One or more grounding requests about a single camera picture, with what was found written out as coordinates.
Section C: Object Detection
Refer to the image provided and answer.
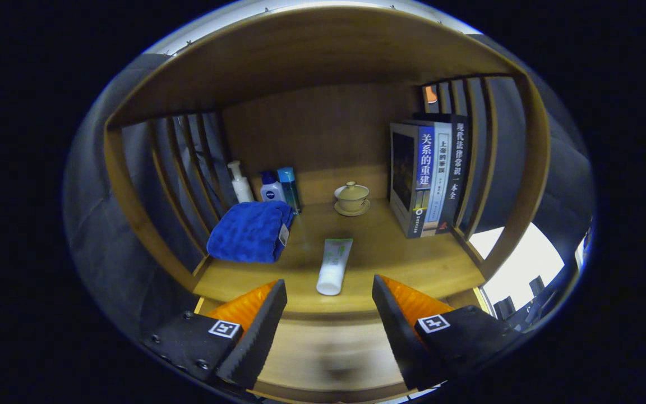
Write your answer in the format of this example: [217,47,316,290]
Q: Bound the white box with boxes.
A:
[469,223,565,312]

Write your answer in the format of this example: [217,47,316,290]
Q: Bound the white green tube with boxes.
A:
[316,238,354,296]

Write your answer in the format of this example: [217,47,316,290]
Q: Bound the teal bottle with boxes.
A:
[277,167,302,215]

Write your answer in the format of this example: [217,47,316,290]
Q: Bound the beige saucer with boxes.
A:
[334,199,371,217]

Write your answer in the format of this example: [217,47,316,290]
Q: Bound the wooden countertop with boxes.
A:
[193,196,486,316]

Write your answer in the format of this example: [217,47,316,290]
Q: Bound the blue towel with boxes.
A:
[206,201,296,264]

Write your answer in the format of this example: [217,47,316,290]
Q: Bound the black spine book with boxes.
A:
[413,114,468,234]

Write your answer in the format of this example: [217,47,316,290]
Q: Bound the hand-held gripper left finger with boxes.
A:
[141,279,289,389]

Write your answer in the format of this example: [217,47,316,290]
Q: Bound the white spine book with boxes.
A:
[421,121,453,236]

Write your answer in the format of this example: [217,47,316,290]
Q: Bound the wooden cabinet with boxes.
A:
[101,6,552,404]

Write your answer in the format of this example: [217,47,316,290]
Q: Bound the white pump bottle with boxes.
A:
[227,160,255,204]

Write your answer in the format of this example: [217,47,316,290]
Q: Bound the white blue lotion bottle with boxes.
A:
[260,171,287,204]

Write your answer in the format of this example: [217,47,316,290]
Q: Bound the beige lidded teacup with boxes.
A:
[334,181,370,212]

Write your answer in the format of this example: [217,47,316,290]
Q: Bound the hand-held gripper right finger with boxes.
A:
[372,275,524,392]

